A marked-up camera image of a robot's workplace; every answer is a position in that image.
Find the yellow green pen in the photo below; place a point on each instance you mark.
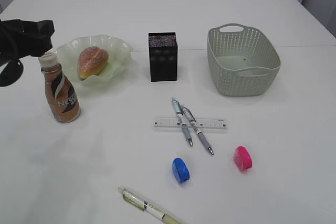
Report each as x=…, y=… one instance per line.
x=144, y=205

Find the blue grey pen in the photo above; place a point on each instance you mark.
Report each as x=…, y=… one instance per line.
x=178, y=110

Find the blue correction tape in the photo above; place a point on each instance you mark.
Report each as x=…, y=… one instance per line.
x=180, y=170

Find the clear plastic ruler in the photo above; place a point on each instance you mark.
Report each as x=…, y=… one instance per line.
x=172, y=122

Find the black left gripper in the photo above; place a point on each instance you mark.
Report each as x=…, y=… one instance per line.
x=21, y=38

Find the brown coffee drink bottle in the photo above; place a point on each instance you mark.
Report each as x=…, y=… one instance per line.
x=60, y=93

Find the pale green plastic basket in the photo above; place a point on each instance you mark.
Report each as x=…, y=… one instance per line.
x=242, y=61

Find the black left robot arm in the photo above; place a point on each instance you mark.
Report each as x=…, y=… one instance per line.
x=12, y=71

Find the black mesh pen holder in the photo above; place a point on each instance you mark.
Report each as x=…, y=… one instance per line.
x=163, y=50

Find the sugared bread roll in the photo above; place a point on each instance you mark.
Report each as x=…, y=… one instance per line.
x=91, y=61

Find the grey patterned pen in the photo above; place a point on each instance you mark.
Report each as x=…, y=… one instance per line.
x=198, y=132

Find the pink correction tape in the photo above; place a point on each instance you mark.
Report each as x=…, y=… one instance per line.
x=242, y=158

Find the pale green wavy plate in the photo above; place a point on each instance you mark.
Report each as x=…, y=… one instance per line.
x=119, y=57

